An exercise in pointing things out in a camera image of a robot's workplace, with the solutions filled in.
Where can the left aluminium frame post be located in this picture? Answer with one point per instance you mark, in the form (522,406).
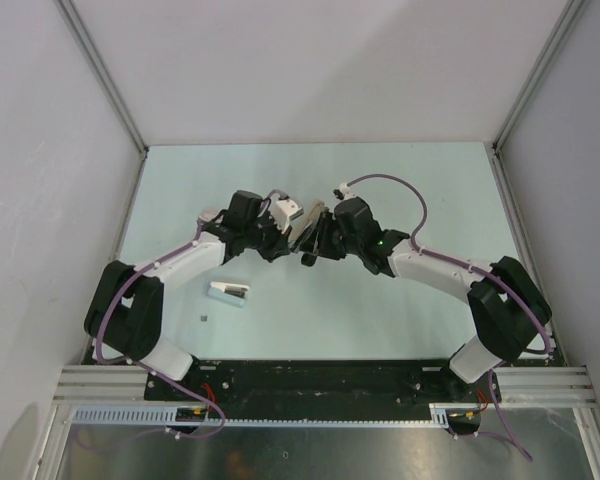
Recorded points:
(95,61)

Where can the beige black stapler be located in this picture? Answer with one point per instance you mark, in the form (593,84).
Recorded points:
(305,228)

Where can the aluminium frame post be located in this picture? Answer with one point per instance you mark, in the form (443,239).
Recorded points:
(95,61)
(554,44)

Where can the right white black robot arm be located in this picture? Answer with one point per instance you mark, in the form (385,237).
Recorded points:
(507,307)

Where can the aluminium front rail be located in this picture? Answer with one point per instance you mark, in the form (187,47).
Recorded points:
(520,387)

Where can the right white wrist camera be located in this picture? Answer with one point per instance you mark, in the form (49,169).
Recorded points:
(343,192)

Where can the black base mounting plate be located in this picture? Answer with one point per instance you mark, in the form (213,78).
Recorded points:
(344,390)

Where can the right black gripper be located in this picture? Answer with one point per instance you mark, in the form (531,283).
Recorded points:
(322,230)

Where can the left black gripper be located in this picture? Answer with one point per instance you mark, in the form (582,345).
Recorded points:
(280,246)

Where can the red white staple box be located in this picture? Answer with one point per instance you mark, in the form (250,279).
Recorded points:
(208,215)

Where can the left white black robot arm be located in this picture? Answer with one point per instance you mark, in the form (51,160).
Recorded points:
(126,313)

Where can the right aluminium frame post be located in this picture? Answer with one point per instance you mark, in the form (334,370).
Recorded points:
(554,44)

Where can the light blue white stapler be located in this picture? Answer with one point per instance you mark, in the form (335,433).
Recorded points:
(232,294)

